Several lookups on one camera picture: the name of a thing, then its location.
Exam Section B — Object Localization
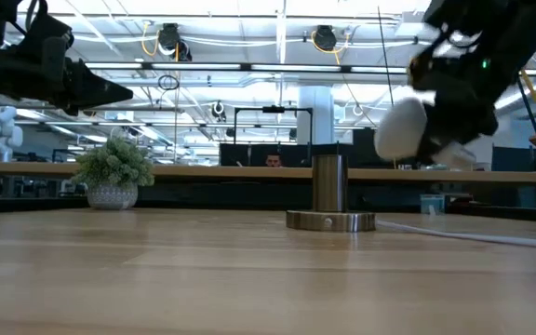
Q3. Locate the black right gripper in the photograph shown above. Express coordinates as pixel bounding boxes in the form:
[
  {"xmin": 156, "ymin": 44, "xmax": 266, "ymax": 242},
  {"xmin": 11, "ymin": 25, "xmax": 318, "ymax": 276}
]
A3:
[{"xmin": 415, "ymin": 18, "xmax": 536, "ymax": 162}]

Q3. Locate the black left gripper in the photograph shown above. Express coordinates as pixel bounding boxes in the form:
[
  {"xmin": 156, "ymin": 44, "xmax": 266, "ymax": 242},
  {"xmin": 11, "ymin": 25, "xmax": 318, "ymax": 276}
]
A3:
[{"xmin": 0, "ymin": 27, "xmax": 135, "ymax": 117}]

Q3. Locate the white flood lightbulb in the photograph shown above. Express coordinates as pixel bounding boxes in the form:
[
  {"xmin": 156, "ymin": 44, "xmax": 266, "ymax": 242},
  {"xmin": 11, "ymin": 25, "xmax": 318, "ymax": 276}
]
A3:
[{"xmin": 373, "ymin": 87, "xmax": 477, "ymax": 169}]

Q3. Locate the ceiling strip light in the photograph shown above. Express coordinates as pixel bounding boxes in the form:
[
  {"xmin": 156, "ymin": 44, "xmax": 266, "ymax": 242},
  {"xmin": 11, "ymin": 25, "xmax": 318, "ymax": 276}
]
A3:
[
  {"xmin": 85, "ymin": 61, "xmax": 144, "ymax": 71},
  {"xmin": 151, "ymin": 62, "xmax": 243, "ymax": 72},
  {"xmin": 249, "ymin": 63, "xmax": 342, "ymax": 73},
  {"xmin": 350, "ymin": 66, "xmax": 409, "ymax": 74}
]

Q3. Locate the green artificial plant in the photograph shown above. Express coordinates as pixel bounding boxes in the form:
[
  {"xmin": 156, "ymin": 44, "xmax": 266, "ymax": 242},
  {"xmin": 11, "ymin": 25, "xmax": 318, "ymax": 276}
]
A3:
[{"xmin": 70, "ymin": 137, "xmax": 156, "ymax": 189}]

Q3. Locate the teal box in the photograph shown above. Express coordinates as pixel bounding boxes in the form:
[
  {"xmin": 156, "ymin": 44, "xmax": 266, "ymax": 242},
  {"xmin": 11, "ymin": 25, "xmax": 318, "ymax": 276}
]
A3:
[{"xmin": 420, "ymin": 194, "xmax": 446, "ymax": 216}]

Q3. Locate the thin black pole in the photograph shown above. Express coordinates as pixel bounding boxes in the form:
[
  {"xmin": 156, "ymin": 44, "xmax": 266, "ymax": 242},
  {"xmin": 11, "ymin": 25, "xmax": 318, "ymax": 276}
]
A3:
[{"xmin": 377, "ymin": 6, "xmax": 397, "ymax": 169}]

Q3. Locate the grey patterned plant pot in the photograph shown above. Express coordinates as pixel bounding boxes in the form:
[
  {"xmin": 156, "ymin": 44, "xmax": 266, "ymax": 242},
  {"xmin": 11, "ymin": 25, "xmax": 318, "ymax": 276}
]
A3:
[{"xmin": 86, "ymin": 182, "xmax": 140, "ymax": 211}]

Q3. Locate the black cabinet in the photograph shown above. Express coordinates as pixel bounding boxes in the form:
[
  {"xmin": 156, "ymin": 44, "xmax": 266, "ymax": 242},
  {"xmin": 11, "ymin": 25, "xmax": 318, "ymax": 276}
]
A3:
[{"xmin": 352, "ymin": 127, "xmax": 385, "ymax": 169}]

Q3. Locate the long wooden counter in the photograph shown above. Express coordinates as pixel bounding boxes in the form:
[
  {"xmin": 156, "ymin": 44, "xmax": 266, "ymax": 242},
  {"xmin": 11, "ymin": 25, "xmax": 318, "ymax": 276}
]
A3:
[{"xmin": 0, "ymin": 160, "xmax": 536, "ymax": 184}]

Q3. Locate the white building column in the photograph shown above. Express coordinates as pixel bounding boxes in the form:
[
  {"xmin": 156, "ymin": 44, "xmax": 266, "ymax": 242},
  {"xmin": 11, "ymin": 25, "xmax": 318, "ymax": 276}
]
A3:
[{"xmin": 296, "ymin": 85, "xmax": 336, "ymax": 146}]

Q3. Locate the brass lamp socket base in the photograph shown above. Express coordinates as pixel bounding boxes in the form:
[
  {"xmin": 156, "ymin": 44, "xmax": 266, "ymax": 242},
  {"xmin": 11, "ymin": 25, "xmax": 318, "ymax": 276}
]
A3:
[{"xmin": 286, "ymin": 154, "xmax": 377, "ymax": 234}]

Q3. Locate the black desk partition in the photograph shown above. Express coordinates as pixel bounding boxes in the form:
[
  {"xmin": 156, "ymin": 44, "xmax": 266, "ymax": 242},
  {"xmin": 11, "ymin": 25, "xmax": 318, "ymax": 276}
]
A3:
[{"xmin": 219, "ymin": 142, "xmax": 314, "ymax": 168}]

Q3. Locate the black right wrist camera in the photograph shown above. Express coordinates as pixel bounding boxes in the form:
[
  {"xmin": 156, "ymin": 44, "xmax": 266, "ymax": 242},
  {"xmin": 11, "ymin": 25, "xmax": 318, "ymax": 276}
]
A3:
[{"xmin": 409, "ymin": 48, "xmax": 441, "ymax": 93}]

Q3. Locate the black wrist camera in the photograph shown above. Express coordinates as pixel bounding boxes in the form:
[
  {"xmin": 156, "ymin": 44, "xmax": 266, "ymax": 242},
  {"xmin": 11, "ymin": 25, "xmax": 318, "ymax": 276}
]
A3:
[
  {"xmin": 409, "ymin": 48, "xmax": 441, "ymax": 93},
  {"xmin": 16, "ymin": 8, "xmax": 75, "ymax": 61}
]

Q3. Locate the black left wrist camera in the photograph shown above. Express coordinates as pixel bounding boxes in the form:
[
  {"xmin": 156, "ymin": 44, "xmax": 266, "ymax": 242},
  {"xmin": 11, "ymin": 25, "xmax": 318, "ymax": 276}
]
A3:
[{"xmin": 16, "ymin": 8, "xmax": 75, "ymax": 61}]

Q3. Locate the black ceiling cable reel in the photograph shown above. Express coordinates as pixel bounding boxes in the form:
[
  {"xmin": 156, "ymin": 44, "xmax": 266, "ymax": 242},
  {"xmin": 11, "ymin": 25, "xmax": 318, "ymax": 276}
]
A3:
[
  {"xmin": 157, "ymin": 22, "xmax": 194, "ymax": 63},
  {"xmin": 312, "ymin": 24, "xmax": 339, "ymax": 53}
]

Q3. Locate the white lamp power cable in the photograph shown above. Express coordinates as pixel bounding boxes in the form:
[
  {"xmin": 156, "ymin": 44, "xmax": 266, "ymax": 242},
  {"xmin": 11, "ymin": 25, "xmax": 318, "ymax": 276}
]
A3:
[{"xmin": 375, "ymin": 219, "xmax": 536, "ymax": 253}]

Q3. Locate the black frame with camera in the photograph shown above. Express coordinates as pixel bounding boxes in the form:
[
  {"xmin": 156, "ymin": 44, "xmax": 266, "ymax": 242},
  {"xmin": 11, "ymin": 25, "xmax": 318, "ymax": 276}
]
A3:
[{"xmin": 233, "ymin": 105, "xmax": 315, "ymax": 146}]

